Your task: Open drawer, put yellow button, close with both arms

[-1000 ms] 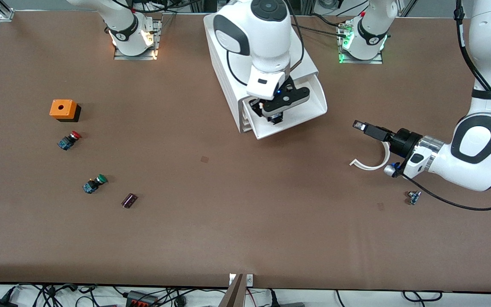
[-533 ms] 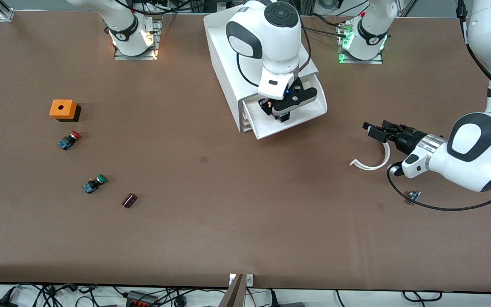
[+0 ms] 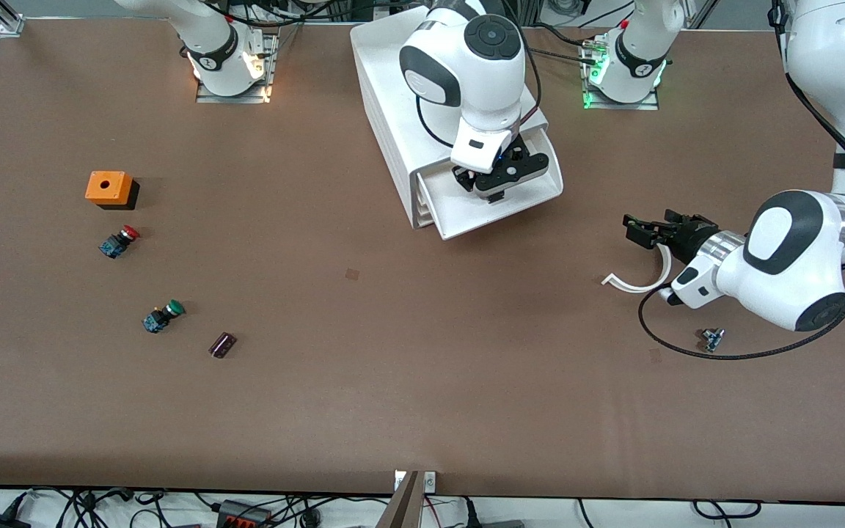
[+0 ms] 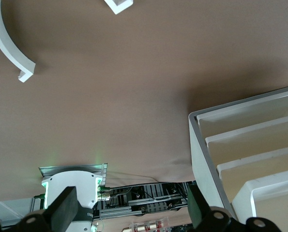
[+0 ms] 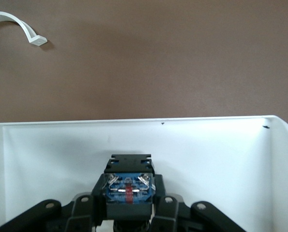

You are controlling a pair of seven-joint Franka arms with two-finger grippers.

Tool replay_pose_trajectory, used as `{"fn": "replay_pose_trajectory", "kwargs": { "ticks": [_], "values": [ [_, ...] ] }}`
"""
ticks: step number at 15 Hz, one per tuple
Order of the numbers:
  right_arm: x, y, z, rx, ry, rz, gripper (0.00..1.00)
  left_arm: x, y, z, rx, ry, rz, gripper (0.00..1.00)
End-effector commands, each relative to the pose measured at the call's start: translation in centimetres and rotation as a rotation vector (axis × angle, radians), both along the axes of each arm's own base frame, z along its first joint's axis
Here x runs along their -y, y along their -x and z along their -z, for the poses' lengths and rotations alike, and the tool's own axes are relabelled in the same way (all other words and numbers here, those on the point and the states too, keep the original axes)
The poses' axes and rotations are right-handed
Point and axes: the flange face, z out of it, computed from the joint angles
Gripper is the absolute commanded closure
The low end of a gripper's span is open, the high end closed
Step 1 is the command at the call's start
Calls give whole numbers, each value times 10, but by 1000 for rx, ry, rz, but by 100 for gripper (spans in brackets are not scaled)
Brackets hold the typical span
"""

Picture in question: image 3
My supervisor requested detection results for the white drawer cabinet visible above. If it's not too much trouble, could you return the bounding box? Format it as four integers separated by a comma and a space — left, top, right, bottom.
350, 0, 549, 230

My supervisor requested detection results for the green push button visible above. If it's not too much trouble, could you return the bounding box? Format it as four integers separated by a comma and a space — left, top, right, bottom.
142, 299, 186, 334

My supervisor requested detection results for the red push button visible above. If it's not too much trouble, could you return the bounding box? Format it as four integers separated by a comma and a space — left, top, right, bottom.
98, 225, 142, 259

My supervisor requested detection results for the white curved plastic strip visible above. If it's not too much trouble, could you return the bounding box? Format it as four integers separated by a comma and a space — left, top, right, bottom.
601, 245, 673, 294

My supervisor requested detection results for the black orange power strip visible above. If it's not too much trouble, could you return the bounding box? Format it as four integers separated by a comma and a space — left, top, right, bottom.
216, 499, 274, 528

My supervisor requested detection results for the thick black base cable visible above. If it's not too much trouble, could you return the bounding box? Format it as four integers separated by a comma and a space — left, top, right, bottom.
527, 38, 607, 65

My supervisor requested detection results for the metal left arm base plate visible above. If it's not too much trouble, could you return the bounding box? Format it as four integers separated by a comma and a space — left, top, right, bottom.
582, 33, 660, 111

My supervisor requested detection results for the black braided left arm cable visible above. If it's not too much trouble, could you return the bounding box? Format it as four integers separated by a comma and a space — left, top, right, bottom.
637, 0, 845, 361

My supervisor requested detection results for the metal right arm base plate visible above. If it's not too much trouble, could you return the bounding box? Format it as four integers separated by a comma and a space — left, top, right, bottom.
195, 22, 281, 104

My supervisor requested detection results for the black cable loop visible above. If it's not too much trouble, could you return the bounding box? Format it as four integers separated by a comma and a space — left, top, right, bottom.
692, 499, 762, 518

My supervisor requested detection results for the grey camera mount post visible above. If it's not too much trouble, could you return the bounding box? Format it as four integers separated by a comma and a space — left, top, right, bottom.
375, 472, 422, 528

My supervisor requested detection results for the orange button enclosure box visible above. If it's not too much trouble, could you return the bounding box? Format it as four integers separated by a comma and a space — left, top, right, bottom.
85, 171, 140, 211

